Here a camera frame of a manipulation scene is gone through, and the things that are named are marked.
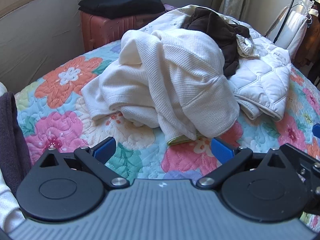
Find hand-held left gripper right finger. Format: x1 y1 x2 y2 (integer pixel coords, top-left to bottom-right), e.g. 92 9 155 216
196 137 291 188

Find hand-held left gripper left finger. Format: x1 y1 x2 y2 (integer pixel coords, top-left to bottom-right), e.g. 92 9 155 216
32 137 130 190

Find white waffle shirt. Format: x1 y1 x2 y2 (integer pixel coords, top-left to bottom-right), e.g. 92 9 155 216
81 29 240 141

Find black clothes rack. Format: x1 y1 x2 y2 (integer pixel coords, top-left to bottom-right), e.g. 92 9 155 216
274 0 320 44

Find black folded clothes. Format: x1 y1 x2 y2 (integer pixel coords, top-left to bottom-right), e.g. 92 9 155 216
78 0 166 19

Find floral quilt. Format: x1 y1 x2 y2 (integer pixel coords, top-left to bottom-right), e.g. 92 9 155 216
14 37 320 233

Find white quilted jacket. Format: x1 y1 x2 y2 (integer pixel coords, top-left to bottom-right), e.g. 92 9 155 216
140 4 292 122

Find brown hanging garment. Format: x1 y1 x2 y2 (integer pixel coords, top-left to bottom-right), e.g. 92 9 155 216
292 5 320 67

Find dark purple cloth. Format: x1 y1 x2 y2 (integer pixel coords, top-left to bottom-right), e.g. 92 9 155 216
0 92 32 198

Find white hanging garment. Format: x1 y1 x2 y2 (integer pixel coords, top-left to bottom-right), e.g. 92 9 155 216
266 5 308 53

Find cream knit garment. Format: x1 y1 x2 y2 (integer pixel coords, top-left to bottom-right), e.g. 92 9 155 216
236 34 260 58

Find white fluffy blanket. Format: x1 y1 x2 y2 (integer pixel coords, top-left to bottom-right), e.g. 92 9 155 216
0 81 26 233

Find brown velvet garment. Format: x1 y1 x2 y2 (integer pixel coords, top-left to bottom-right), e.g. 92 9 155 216
181 7 250 77

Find pink suitcase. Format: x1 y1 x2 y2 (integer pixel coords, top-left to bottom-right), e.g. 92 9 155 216
79 4 175 53

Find beige curtain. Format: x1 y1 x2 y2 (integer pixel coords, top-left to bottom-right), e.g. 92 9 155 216
212 0 253 20

